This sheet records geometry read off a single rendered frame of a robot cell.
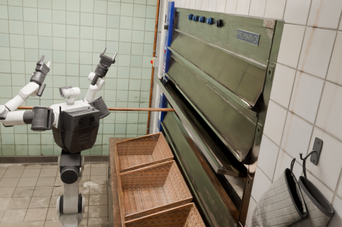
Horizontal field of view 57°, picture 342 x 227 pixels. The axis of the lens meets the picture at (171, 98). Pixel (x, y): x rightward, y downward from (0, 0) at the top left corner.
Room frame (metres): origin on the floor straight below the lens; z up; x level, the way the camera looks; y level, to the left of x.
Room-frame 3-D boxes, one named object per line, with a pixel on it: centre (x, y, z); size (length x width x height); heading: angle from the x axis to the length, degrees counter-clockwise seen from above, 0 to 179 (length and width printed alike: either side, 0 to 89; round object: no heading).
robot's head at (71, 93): (2.03, 0.68, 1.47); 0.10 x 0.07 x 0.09; 138
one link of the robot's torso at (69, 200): (2.01, 0.67, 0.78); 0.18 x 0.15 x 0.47; 105
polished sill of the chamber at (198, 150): (2.20, -0.20, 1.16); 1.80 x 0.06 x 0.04; 14
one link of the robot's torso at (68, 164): (1.94, 0.65, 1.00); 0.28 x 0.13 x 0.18; 15
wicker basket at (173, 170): (2.10, 0.07, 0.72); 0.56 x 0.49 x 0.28; 15
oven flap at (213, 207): (2.19, -0.18, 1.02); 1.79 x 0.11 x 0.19; 14
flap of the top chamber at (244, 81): (2.19, -0.18, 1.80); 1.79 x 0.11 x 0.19; 14
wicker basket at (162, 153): (2.69, 0.22, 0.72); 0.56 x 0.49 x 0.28; 15
